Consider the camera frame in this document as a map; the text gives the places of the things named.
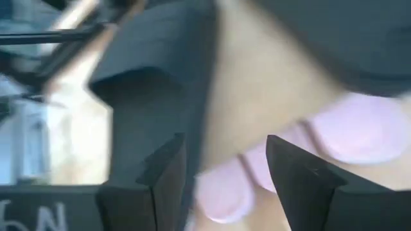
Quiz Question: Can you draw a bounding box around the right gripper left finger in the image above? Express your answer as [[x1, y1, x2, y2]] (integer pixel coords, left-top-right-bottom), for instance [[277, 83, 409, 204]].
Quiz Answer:
[[135, 132, 188, 231]]

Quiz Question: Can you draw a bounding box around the pink rubber slide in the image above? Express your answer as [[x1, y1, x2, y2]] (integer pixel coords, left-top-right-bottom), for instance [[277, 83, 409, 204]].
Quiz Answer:
[[194, 157, 256, 225], [307, 92, 411, 166], [243, 123, 317, 194]]

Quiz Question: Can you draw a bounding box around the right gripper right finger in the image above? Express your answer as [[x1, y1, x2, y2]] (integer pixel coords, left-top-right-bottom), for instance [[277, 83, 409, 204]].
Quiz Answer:
[[265, 133, 348, 231]]

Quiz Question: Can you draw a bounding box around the wooden shelf with black frame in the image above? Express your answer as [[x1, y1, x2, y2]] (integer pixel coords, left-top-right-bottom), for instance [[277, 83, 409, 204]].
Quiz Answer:
[[198, 0, 357, 171]]

